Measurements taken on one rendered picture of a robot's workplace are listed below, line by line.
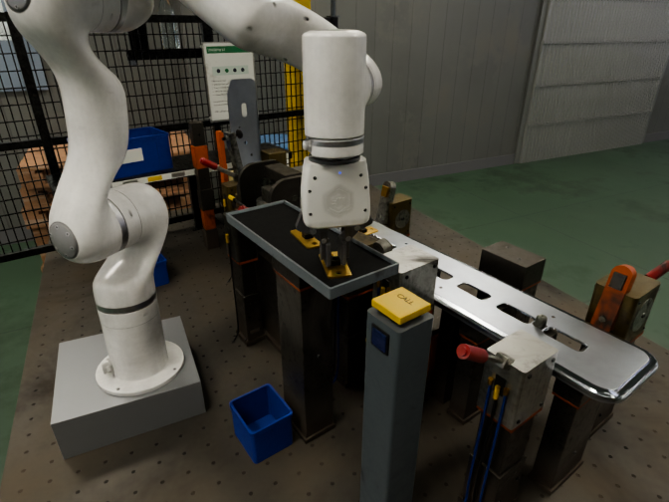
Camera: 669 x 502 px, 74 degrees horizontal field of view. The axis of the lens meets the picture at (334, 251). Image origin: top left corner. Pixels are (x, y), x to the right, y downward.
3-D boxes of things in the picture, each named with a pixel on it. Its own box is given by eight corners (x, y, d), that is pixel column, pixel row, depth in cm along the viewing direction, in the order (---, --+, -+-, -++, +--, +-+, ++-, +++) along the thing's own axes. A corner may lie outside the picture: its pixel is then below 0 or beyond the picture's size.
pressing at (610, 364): (672, 357, 78) (675, 350, 78) (608, 414, 67) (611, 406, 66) (280, 172, 179) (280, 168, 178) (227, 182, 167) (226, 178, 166)
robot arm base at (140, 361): (104, 409, 92) (84, 335, 85) (90, 360, 107) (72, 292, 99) (195, 375, 102) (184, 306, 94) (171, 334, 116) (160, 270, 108)
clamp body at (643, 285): (619, 413, 105) (671, 278, 89) (588, 442, 98) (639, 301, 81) (582, 391, 111) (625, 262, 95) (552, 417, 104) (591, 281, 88)
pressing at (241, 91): (262, 168, 180) (255, 78, 164) (235, 173, 174) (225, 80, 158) (261, 167, 180) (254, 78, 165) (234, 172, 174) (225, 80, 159)
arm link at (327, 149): (306, 141, 59) (307, 164, 60) (371, 138, 60) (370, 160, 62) (297, 128, 66) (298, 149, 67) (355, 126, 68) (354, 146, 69)
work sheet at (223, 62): (259, 117, 201) (253, 41, 187) (210, 123, 189) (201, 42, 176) (257, 117, 203) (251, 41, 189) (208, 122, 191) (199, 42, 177)
